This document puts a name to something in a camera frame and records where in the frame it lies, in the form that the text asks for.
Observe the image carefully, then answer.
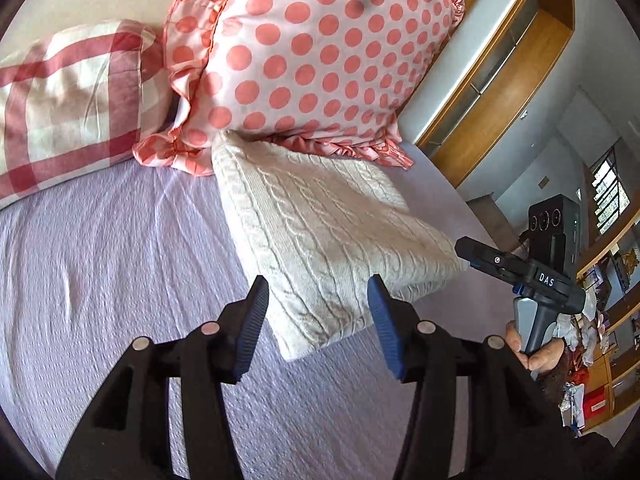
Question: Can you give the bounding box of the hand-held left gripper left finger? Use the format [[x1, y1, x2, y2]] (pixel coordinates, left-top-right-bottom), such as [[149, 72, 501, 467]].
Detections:
[[55, 275, 271, 480]]

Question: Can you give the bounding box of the barred window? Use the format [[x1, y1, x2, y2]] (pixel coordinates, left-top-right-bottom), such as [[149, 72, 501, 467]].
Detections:
[[589, 149, 632, 237]]

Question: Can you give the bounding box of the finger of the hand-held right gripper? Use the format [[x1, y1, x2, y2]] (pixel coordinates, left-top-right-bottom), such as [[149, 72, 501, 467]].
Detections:
[[454, 236, 533, 283]]

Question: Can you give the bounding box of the wooden shelf unit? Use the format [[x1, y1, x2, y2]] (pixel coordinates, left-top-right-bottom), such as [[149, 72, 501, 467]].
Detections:
[[562, 205, 640, 433]]

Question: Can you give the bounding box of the white cable knit cushion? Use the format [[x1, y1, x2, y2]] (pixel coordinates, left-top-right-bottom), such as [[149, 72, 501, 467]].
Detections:
[[211, 130, 470, 362]]

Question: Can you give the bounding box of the red checked pillow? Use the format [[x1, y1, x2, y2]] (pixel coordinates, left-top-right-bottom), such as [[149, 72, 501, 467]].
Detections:
[[0, 19, 176, 211]]

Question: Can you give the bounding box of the wooden headboard shelf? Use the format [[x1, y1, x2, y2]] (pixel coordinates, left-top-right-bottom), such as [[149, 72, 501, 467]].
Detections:
[[397, 0, 576, 187]]

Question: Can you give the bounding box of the pink polka dot pillow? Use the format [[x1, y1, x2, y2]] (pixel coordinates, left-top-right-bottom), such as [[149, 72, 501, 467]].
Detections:
[[132, 0, 466, 177]]

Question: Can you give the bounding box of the person's right forearm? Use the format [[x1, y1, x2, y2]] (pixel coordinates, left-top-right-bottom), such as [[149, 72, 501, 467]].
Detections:
[[536, 356, 575, 413]]

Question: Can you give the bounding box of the red box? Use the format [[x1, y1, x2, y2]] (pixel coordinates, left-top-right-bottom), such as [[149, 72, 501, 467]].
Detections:
[[582, 389, 609, 417]]

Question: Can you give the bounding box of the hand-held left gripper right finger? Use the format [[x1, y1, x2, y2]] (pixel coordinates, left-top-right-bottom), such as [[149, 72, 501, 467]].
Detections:
[[367, 274, 588, 480]]

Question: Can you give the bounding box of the person's right hand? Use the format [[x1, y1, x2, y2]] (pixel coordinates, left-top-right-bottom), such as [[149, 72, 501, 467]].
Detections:
[[504, 320, 567, 374]]

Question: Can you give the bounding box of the lilac bed sheet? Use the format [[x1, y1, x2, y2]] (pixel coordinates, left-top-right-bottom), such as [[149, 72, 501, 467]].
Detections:
[[0, 141, 518, 480]]

